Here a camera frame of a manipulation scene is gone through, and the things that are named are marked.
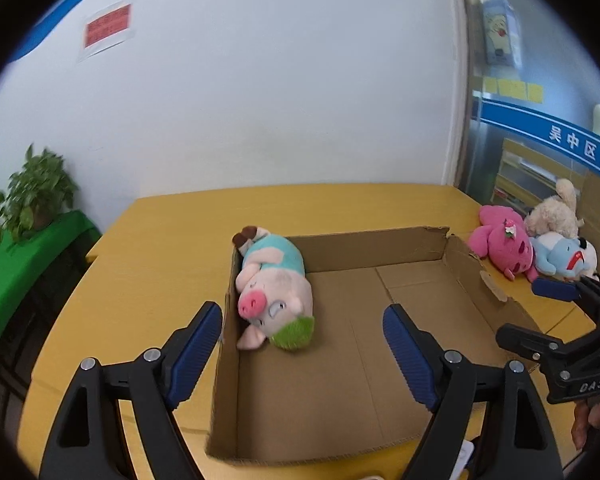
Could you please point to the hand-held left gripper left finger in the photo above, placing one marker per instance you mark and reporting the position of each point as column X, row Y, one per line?
column 196, row 345

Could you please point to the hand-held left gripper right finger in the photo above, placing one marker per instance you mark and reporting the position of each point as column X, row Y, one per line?
column 410, row 350

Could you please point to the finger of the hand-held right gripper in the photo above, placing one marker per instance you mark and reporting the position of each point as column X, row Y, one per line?
column 525, row 341
column 555, row 288

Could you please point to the brown cardboard box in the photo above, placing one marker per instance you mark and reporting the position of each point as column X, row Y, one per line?
column 355, row 320

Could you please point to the yellow wooden desktop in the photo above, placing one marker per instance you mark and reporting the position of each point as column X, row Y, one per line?
column 155, row 240

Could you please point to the person's right hand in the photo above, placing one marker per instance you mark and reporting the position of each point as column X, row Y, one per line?
column 587, row 420

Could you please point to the blue and white plush toy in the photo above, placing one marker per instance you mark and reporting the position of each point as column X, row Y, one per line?
column 562, row 257

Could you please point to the magenta plush toy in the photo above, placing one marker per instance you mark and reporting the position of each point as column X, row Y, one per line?
column 505, row 242

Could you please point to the beige plush toy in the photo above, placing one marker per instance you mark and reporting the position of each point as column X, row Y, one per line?
column 552, row 215

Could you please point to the pink pig plush toy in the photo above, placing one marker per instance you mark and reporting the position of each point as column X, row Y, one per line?
column 275, row 290

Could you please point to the yellow shelf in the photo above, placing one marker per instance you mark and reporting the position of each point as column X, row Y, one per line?
column 530, row 170

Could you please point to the blue glass banner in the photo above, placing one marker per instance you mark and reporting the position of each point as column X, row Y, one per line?
column 540, row 127

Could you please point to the yellow sticky note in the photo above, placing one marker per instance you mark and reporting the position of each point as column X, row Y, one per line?
column 490, row 85
column 512, row 88
column 535, row 92

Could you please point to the large potted green plant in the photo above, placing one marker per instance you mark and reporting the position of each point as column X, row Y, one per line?
column 37, row 190

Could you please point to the cartoon poster on glass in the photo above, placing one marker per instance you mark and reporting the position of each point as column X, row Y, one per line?
column 500, row 30

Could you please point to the red wall notice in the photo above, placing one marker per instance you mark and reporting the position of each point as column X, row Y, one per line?
column 107, row 27

